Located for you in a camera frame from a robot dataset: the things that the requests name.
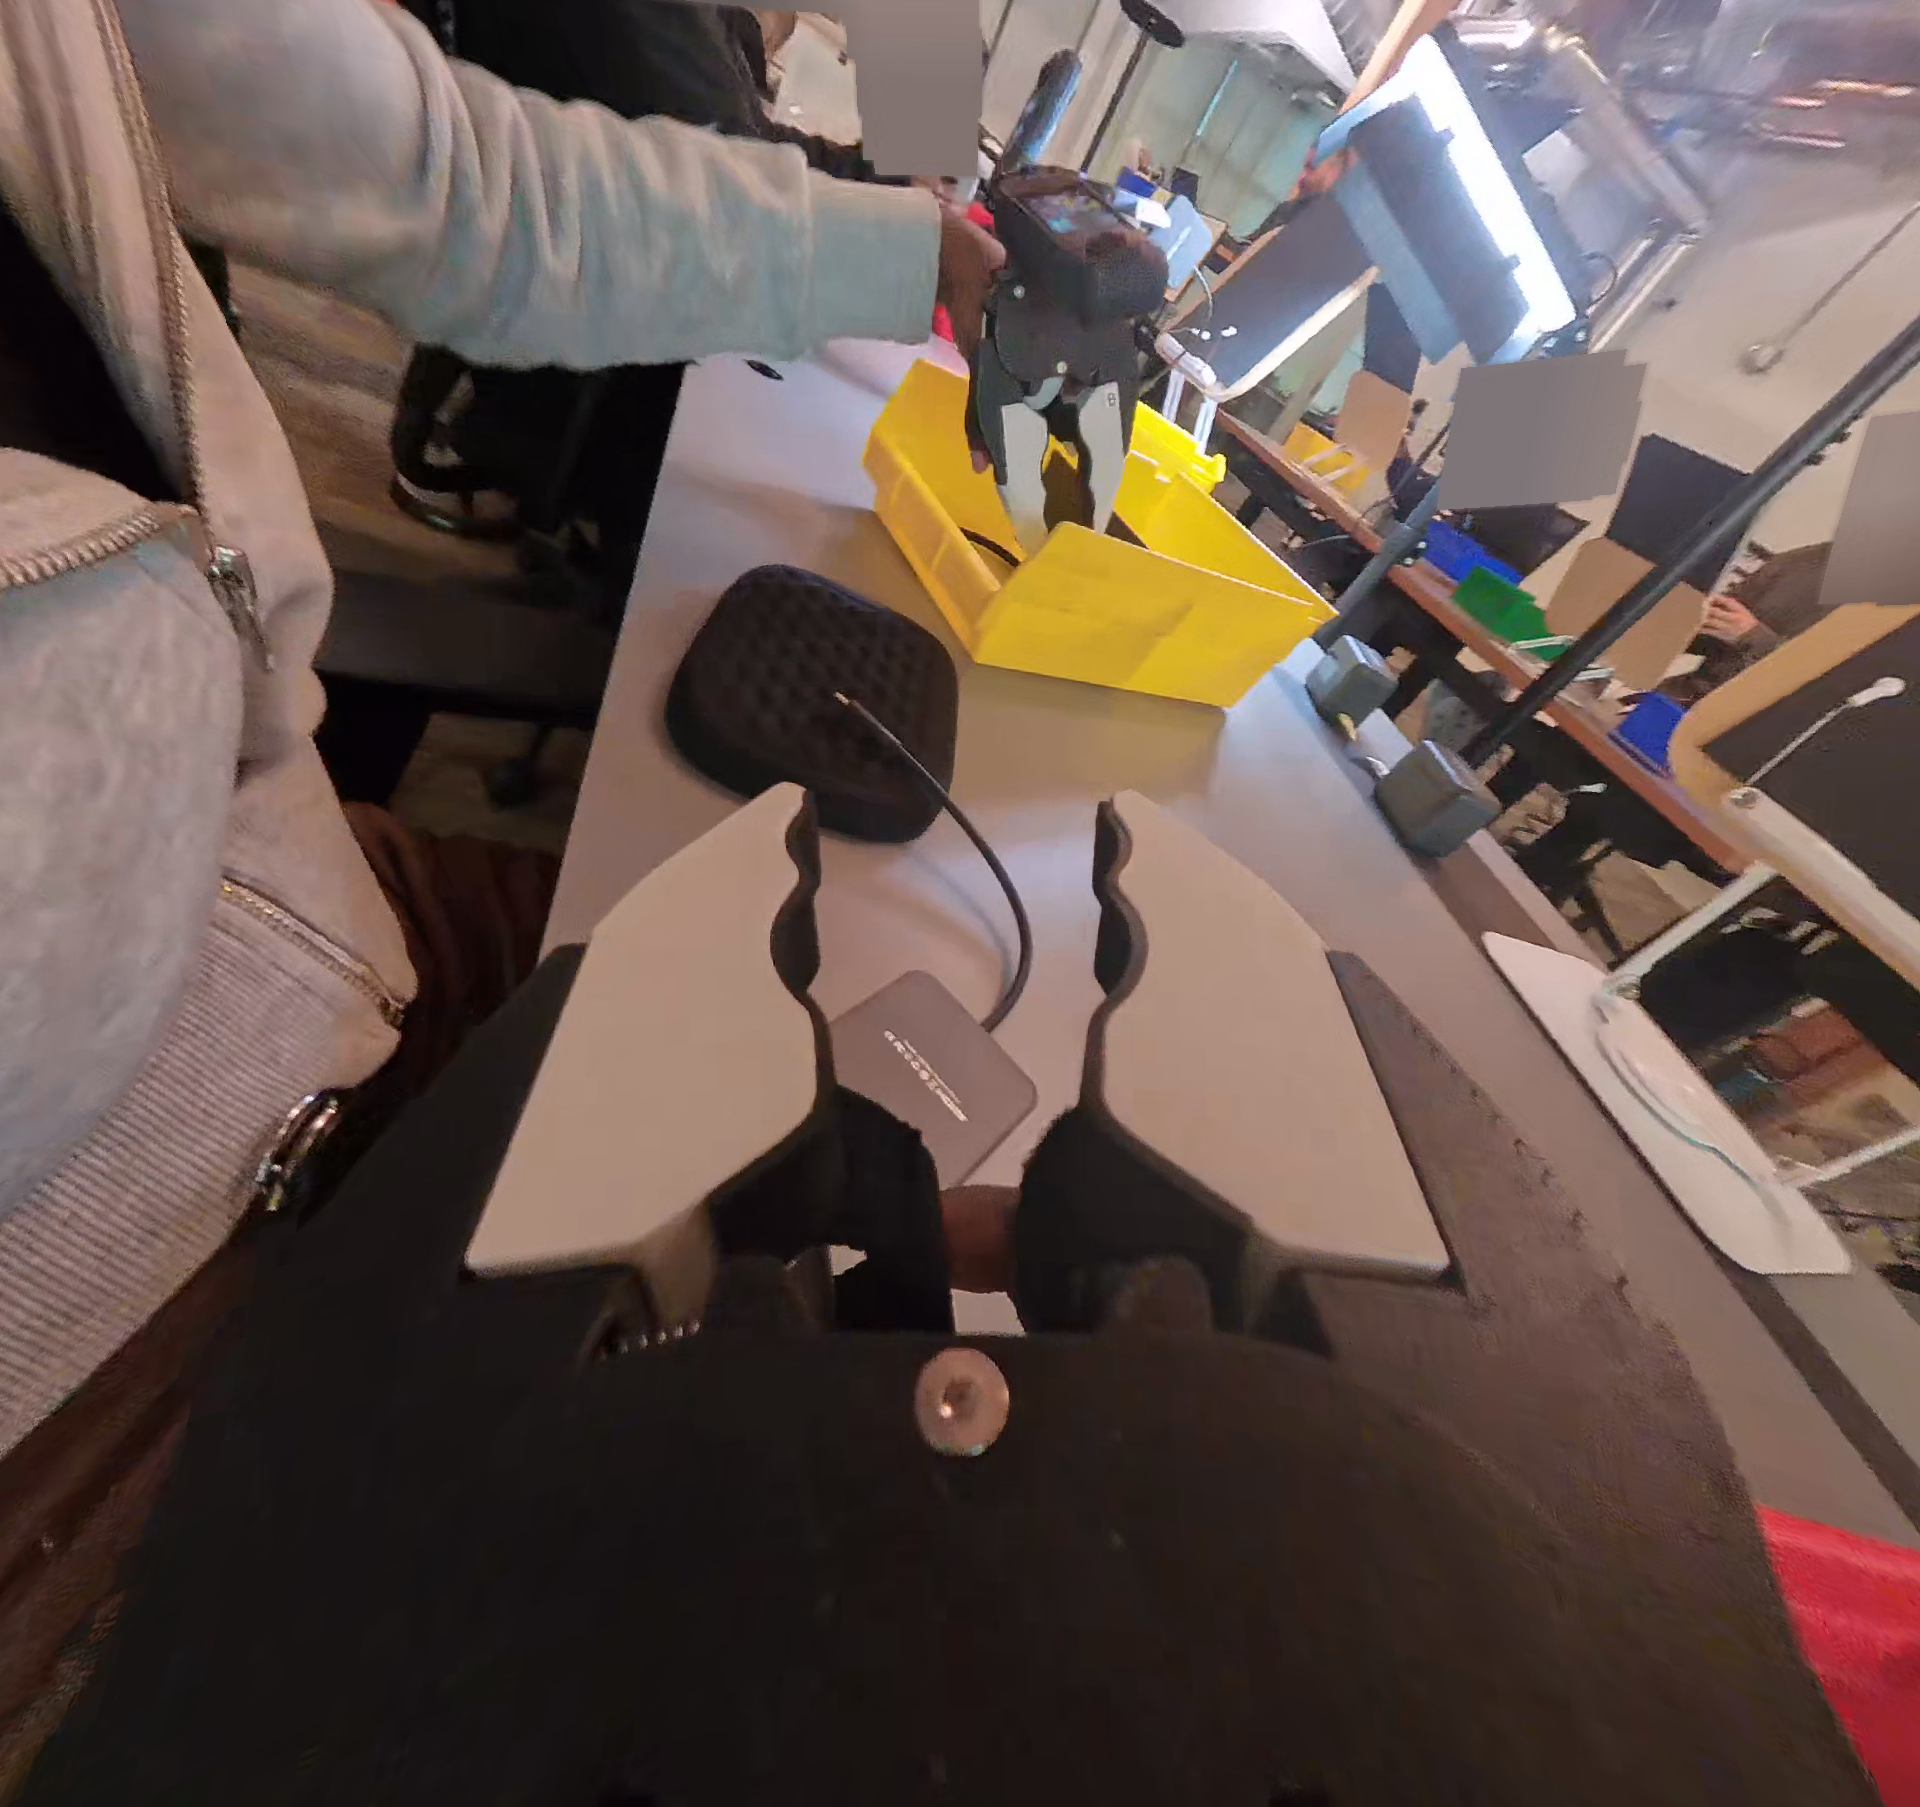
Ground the white panel stand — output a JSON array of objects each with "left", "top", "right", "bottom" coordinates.
[{"left": 1483, "top": 772, "right": 1920, "bottom": 1279}]

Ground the black foam wrist pad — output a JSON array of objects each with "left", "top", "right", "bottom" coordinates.
[{"left": 665, "top": 562, "right": 962, "bottom": 846}]

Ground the long wooden table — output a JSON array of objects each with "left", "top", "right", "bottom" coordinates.
[{"left": 1215, "top": 404, "right": 1772, "bottom": 864}]

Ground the green plastic bin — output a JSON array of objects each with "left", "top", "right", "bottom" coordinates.
[{"left": 1452, "top": 566, "right": 1550, "bottom": 642}]

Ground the led light panel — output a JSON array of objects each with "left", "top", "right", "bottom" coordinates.
[{"left": 1321, "top": 30, "right": 1585, "bottom": 370}]

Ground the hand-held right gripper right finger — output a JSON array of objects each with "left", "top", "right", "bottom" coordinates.
[{"left": 1082, "top": 792, "right": 1454, "bottom": 1281}]

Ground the black floor lamp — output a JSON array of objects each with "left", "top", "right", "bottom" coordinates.
[{"left": 1082, "top": 0, "right": 1189, "bottom": 190}]

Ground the grey usb hub with cable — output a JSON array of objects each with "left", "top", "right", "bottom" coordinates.
[{"left": 824, "top": 690, "right": 1040, "bottom": 1191}]

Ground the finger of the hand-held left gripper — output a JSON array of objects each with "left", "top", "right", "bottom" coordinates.
[
  {"left": 1068, "top": 386, "right": 1139, "bottom": 538},
  {"left": 972, "top": 398, "right": 1065, "bottom": 568}
]

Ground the tan wooden chair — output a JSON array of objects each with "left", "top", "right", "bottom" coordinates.
[
  {"left": 1333, "top": 368, "right": 1420, "bottom": 474},
  {"left": 1545, "top": 540, "right": 1710, "bottom": 692}
]

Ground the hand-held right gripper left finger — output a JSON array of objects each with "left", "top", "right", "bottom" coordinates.
[{"left": 464, "top": 784, "right": 834, "bottom": 1275}]

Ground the person's left hand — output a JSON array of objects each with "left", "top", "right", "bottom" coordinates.
[{"left": 932, "top": 194, "right": 1010, "bottom": 370}]

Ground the person's left forearm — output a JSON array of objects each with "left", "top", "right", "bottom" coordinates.
[{"left": 151, "top": 0, "right": 951, "bottom": 372}]

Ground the white charging cable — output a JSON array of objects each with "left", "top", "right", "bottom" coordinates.
[{"left": 1733, "top": 678, "right": 1910, "bottom": 808}]

